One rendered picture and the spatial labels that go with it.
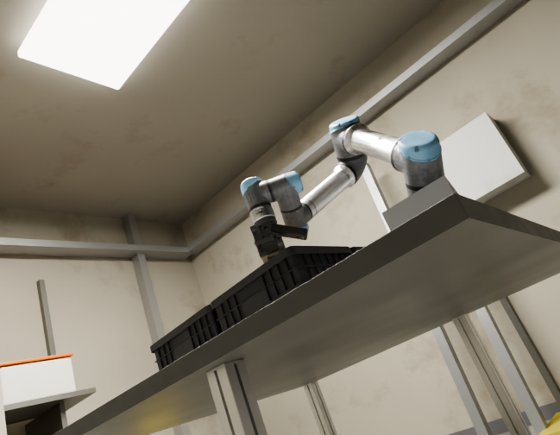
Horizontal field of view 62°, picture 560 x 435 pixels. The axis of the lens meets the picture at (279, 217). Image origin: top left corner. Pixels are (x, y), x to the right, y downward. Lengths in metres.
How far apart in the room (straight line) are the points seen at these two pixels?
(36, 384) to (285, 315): 2.58
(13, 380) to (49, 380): 0.20
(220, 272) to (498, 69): 3.02
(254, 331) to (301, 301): 0.12
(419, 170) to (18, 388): 2.58
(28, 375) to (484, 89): 3.44
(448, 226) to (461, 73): 3.08
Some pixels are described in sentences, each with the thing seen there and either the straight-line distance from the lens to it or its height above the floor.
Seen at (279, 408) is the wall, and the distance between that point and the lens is 4.42.
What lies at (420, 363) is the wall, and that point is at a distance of 3.63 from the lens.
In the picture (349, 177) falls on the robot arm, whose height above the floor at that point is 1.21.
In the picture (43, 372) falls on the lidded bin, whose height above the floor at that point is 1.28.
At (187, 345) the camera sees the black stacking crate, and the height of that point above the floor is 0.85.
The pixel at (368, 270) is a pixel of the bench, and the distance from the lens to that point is 0.72.
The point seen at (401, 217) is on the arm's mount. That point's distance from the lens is 1.33.
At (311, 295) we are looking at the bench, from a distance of 0.77.
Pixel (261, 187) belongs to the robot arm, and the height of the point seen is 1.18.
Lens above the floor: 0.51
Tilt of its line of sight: 23 degrees up
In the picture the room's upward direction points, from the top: 22 degrees counter-clockwise
